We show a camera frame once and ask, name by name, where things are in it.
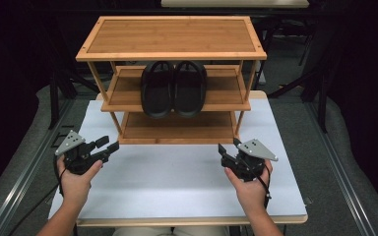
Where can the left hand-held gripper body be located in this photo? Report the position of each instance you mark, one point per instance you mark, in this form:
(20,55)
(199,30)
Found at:
(78,157)

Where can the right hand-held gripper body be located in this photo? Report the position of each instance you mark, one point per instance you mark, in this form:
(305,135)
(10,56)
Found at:
(252,160)

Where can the black slipper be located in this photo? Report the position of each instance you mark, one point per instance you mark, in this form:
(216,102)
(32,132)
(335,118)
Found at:
(157,95)
(190,95)

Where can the wooden three-tier shoe rack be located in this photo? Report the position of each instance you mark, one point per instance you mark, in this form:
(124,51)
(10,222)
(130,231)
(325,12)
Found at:
(170,36)

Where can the person's left hand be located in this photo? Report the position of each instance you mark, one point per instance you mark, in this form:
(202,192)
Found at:
(77,187)

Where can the person's right hand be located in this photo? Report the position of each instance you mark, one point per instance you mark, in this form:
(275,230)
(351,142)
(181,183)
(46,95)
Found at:
(251,196)

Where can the white table mat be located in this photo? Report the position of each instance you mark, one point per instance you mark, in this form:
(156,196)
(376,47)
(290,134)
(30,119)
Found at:
(170,183)

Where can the black metal stand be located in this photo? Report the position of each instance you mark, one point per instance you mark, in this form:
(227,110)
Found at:
(321,98)
(54,98)

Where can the black floor socket frame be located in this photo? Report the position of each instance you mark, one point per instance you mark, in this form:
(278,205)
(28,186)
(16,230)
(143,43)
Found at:
(59,139)

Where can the metal floor rail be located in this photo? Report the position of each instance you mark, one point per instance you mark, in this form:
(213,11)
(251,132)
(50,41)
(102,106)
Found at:
(338,164)
(23,177)

